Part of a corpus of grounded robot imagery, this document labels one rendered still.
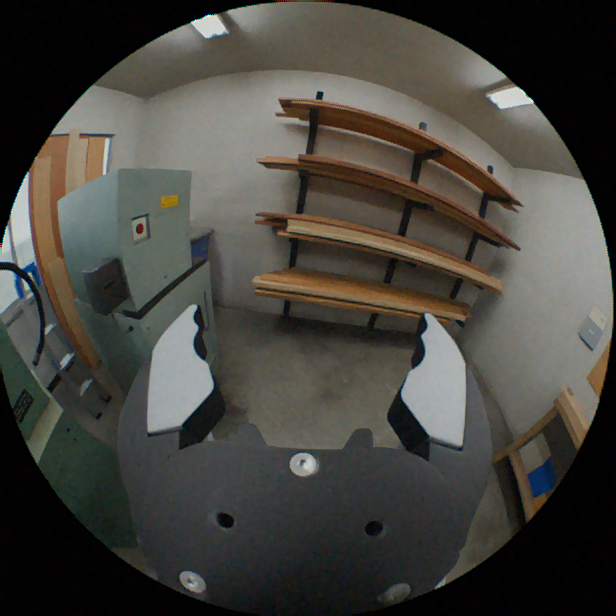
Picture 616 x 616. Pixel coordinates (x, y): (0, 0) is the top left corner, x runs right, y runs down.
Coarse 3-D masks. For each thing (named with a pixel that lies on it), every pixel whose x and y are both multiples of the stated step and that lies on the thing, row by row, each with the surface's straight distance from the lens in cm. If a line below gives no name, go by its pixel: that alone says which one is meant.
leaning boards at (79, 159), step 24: (48, 144) 233; (72, 144) 237; (96, 144) 248; (48, 168) 220; (72, 168) 230; (96, 168) 242; (48, 192) 216; (48, 216) 212; (48, 240) 210; (48, 264) 197; (48, 288) 200; (72, 288) 209; (72, 312) 207; (72, 336) 215; (96, 360) 229
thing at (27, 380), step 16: (0, 320) 84; (0, 336) 84; (0, 352) 85; (16, 352) 86; (16, 368) 88; (16, 384) 89; (32, 384) 91; (16, 400) 91; (48, 400) 95; (32, 416) 95
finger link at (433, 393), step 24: (432, 336) 10; (432, 360) 9; (456, 360) 9; (408, 384) 7; (432, 384) 8; (456, 384) 8; (408, 408) 7; (432, 408) 7; (456, 408) 8; (408, 432) 7; (432, 432) 7; (456, 432) 7
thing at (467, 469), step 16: (480, 400) 9; (480, 416) 8; (464, 432) 7; (480, 432) 8; (432, 448) 6; (448, 448) 7; (464, 448) 7; (480, 448) 7; (432, 464) 6; (448, 464) 7; (464, 464) 7; (480, 464) 7; (448, 480) 6; (464, 480) 7; (480, 480) 7; (464, 496) 7; (480, 496) 7; (464, 512) 7; (368, 528) 6; (464, 528) 7; (464, 544) 7
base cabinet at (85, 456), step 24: (72, 456) 96; (96, 456) 103; (72, 480) 101; (96, 480) 109; (120, 480) 121; (72, 504) 106; (96, 504) 115; (120, 504) 128; (96, 528) 123; (120, 528) 137
